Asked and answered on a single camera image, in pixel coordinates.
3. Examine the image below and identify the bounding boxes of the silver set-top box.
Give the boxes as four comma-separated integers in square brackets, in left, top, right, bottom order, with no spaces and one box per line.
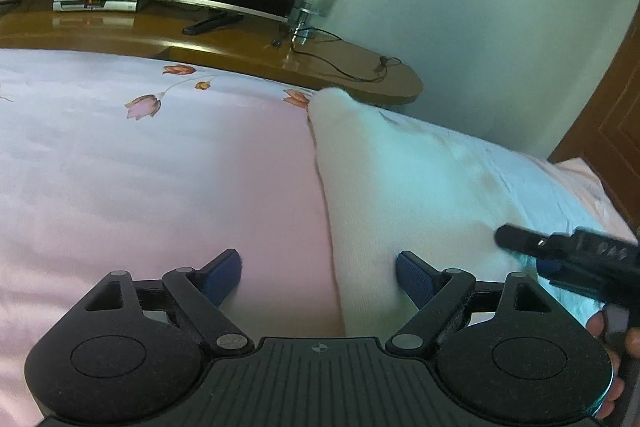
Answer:
[52,0,138,12]

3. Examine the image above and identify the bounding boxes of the white knit sweater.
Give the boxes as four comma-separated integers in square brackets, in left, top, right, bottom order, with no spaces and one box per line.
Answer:
[308,89,610,338]

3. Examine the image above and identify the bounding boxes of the pink floral bed sheet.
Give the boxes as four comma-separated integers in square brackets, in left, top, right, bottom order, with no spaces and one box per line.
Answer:
[0,48,639,427]

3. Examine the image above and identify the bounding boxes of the person right hand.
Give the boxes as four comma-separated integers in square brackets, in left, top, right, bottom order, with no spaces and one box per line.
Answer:
[586,312,640,419]

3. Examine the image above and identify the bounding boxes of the brown wooden door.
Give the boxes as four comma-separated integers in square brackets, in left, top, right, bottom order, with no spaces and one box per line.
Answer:
[549,15,639,233]

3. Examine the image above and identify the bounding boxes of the wooden tv cabinet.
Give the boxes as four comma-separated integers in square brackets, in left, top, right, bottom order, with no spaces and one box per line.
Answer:
[1,0,423,106]

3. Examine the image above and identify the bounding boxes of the black lamp cable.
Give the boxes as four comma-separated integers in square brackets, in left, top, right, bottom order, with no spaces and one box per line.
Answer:
[271,28,404,84]

